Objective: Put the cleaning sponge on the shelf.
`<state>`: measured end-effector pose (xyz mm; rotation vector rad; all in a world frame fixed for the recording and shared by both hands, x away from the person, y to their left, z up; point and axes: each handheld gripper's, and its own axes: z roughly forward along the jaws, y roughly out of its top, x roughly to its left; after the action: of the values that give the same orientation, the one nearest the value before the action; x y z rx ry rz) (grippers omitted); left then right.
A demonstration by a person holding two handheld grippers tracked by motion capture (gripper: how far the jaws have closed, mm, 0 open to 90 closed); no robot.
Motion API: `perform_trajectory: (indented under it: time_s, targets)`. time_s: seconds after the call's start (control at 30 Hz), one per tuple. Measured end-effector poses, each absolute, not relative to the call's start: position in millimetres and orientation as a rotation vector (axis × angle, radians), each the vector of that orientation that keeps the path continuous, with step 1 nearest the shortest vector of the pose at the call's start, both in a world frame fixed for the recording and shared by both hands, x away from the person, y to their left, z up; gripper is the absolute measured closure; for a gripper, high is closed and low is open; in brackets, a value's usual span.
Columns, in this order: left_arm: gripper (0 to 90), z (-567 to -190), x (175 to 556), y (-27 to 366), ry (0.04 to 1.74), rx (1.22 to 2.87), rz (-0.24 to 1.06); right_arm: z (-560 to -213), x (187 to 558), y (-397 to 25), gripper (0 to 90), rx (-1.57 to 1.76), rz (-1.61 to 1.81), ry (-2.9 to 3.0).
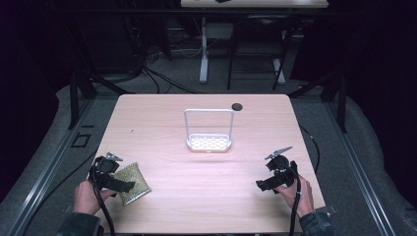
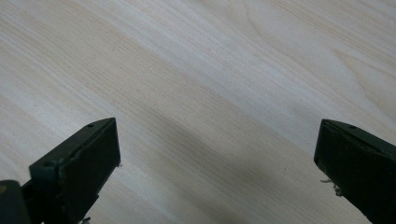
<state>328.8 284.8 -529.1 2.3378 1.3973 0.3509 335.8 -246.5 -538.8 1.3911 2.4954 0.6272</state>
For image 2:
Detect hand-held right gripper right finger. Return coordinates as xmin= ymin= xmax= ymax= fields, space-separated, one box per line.
xmin=313 ymin=119 xmax=396 ymax=224

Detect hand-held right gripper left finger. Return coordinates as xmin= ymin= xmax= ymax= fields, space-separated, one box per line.
xmin=21 ymin=117 xmax=121 ymax=224

